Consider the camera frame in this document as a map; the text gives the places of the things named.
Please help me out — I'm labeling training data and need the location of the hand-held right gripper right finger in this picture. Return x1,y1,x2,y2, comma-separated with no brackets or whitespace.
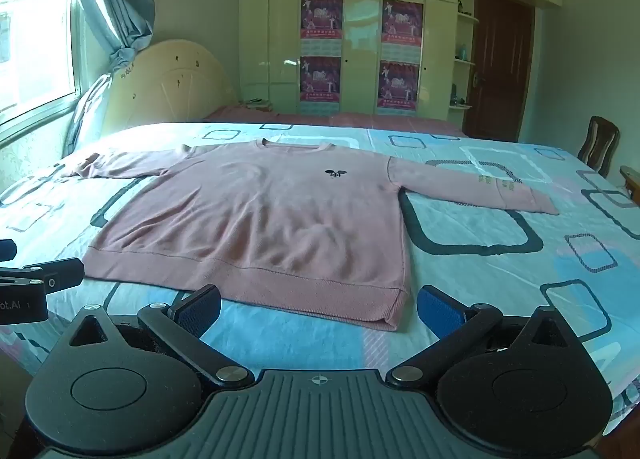
386,284,577,388

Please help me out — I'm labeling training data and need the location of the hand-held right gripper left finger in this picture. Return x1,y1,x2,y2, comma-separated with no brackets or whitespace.
67,284,254,388

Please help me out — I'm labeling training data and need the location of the pink sweater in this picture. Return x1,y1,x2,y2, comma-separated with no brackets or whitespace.
55,138,560,332

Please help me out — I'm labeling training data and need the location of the patterned blue bedsheet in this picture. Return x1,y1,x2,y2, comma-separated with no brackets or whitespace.
0,120,640,435

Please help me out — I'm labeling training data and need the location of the striped pillow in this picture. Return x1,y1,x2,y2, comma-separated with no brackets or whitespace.
64,72,114,161

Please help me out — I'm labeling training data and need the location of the pink bed cover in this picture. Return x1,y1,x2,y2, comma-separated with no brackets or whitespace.
202,105,466,139

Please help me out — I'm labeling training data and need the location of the window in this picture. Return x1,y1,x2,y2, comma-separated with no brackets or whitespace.
0,0,84,126

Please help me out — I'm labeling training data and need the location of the cream headboard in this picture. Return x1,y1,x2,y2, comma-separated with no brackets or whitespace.
102,39,239,133

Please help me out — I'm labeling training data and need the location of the wooden furniture piece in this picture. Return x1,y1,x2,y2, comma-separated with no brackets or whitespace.
619,165,640,203

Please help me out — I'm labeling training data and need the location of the wooden chair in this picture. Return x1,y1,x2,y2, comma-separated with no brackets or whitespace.
577,116,621,179

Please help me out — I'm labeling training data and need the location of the brown wooden door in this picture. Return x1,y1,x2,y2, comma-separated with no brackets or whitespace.
467,0,535,142

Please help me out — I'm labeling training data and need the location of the corner shelf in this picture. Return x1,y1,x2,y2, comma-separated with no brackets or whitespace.
448,0,481,113

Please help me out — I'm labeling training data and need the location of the purple wall poster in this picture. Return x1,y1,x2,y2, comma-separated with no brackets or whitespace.
382,0,425,59
301,0,344,56
299,56,343,115
377,60,420,116

